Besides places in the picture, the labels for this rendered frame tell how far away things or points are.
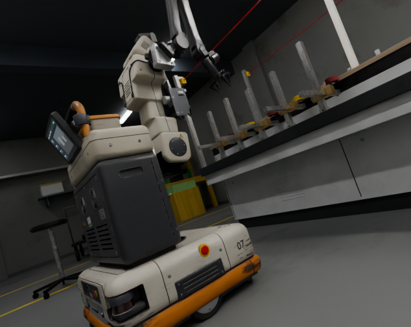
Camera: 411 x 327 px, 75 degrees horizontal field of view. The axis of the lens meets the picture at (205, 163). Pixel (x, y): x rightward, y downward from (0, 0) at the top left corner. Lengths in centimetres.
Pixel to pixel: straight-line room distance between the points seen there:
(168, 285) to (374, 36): 492
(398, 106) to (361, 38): 380
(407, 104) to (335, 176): 67
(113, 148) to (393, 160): 156
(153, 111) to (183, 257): 76
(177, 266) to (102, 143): 53
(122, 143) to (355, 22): 486
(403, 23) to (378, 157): 353
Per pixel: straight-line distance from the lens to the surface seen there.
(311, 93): 164
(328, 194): 212
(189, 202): 651
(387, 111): 168
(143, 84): 149
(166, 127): 139
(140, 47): 158
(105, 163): 104
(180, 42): 151
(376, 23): 537
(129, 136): 111
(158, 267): 103
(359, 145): 196
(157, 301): 103
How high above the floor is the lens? 45
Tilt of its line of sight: 6 degrees up
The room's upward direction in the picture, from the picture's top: 18 degrees counter-clockwise
